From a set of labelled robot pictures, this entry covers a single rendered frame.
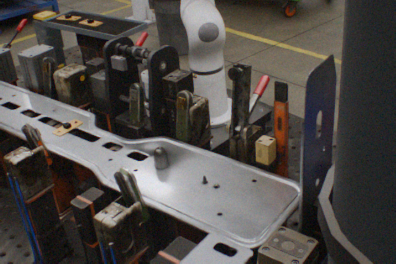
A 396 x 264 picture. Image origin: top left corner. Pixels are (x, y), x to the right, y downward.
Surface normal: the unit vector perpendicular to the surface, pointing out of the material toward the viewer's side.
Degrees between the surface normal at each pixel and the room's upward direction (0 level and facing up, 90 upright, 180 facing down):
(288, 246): 0
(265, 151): 90
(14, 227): 0
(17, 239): 0
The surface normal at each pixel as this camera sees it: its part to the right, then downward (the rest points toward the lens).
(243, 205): -0.08, -0.87
